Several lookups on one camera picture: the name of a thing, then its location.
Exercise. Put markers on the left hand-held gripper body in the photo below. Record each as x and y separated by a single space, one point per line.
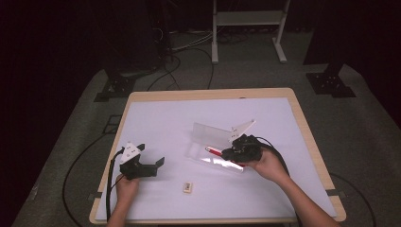
135 168

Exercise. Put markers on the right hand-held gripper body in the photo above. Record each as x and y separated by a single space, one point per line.
246 148

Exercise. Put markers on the red pen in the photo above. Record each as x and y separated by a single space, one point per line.
214 152

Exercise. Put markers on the clear plastic box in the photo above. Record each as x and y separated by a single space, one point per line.
211 138

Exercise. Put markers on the person's left hand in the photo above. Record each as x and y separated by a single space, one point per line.
126 189

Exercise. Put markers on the person's right hand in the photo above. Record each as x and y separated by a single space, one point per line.
268 167

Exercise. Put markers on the small beige block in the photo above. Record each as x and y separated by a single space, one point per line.
188 187

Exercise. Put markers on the wooden table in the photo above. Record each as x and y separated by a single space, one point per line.
208 94

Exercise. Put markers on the black stand base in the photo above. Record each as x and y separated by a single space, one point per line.
115 88
329 83

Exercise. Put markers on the white metal desk frame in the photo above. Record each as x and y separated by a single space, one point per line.
249 18

